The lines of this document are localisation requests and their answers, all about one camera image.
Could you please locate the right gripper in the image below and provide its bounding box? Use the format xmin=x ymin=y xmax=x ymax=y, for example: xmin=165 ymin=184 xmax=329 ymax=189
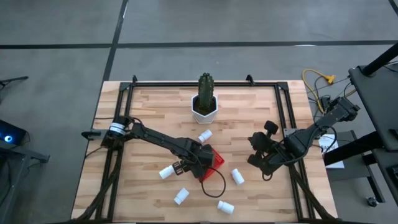
xmin=247 ymin=119 xmax=289 ymax=176

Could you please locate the red plastic basket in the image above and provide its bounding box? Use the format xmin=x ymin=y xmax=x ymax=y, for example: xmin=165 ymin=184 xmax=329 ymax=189
xmin=198 ymin=147 xmax=226 ymax=183

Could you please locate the white pill bottle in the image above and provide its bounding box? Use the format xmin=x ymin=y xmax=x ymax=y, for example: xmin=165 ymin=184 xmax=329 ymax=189
xmin=216 ymin=200 xmax=235 ymax=215
xmin=159 ymin=164 xmax=175 ymax=180
xmin=174 ymin=187 xmax=190 ymax=206
xmin=198 ymin=129 xmax=213 ymax=144
xmin=230 ymin=168 xmax=245 ymax=185

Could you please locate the cactus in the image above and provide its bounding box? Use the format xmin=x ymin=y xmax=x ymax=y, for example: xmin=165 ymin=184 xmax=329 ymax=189
xmin=191 ymin=72 xmax=219 ymax=125

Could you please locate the white paper sheet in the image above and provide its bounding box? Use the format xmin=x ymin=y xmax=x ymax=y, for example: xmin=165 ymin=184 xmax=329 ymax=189
xmin=318 ymin=133 xmax=345 ymax=169

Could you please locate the black side table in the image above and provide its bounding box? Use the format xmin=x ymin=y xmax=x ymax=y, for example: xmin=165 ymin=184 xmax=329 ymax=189
xmin=322 ymin=63 xmax=398 ymax=206

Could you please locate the black diagonal pole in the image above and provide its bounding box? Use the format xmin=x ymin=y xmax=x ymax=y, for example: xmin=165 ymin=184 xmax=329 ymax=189
xmin=360 ymin=42 xmax=398 ymax=77

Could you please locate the grey metal stand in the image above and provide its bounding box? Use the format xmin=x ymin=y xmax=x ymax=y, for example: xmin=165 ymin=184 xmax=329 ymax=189
xmin=0 ymin=142 xmax=50 ymax=224

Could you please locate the black computer with blue light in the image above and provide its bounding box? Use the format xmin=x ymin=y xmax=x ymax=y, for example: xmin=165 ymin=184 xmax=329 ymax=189
xmin=0 ymin=119 xmax=28 ymax=147

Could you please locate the black tripod leg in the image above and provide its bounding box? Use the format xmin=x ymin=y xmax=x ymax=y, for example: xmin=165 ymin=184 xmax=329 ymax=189
xmin=0 ymin=75 xmax=29 ymax=105

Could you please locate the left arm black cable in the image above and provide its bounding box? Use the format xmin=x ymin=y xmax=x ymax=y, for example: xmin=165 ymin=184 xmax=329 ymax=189
xmin=200 ymin=167 xmax=226 ymax=198

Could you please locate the black braided cable bundle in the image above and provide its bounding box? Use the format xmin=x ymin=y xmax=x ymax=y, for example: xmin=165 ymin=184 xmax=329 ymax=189
xmin=287 ymin=164 xmax=335 ymax=224
xmin=73 ymin=146 xmax=125 ymax=224

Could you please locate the black aluminium rig frame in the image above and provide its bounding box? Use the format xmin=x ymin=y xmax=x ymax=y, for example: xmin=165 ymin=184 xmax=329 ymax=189
xmin=71 ymin=74 xmax=338 ymax=224

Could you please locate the yellow extension cable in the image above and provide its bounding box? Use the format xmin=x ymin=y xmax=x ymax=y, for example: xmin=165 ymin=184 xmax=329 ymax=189
xmin=302 ymin=68 xmax=336 ymax=114

